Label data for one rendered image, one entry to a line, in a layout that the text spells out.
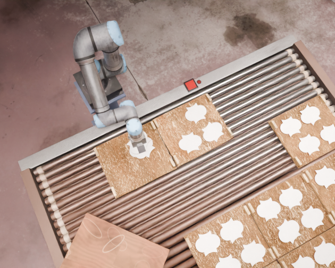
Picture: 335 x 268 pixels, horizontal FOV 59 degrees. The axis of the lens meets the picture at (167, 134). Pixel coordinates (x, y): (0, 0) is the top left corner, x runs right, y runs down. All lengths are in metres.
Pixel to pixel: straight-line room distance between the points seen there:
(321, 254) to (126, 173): 1.22
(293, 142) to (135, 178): 1.02
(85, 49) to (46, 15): 2.32
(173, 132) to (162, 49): 1.54
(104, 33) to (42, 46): 2.13
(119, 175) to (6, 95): 1.87
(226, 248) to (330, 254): 0.59
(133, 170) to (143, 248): 0.46
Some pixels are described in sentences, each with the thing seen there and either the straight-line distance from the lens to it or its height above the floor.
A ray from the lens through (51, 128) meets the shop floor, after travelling 3.08.
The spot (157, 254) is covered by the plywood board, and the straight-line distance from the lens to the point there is 1.71.
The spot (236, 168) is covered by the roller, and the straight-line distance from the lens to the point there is 1.91.
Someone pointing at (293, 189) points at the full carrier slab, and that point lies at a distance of 1.99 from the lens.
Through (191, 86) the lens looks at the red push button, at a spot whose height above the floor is 0.93.
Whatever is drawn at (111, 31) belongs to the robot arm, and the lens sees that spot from 1.45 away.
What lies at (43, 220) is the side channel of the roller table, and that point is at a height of 0.95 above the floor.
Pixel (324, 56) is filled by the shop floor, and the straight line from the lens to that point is 3.68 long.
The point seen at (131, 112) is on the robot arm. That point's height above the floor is 1.33.
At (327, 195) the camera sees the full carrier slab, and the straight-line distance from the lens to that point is 2.07.
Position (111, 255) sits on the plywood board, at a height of 1.04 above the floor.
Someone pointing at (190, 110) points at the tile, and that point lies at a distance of 1.95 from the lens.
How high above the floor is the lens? 2.74
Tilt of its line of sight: 73 degrees down
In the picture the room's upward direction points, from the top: 3 degrees clockwise
